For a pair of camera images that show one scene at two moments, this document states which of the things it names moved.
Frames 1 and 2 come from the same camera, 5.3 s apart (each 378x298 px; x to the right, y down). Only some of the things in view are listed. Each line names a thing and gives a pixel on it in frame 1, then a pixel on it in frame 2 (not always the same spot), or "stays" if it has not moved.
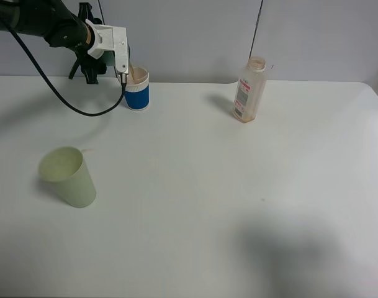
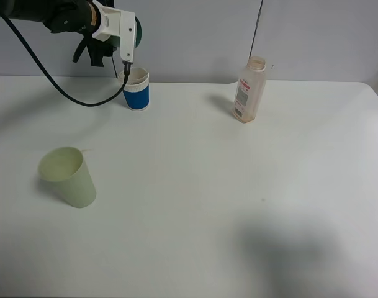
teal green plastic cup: x=108 y=57 → x=138 y=31
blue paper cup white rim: x=136 y=91 stays
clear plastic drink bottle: x=250 y=90 stays
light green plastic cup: x=64 y=167 stays
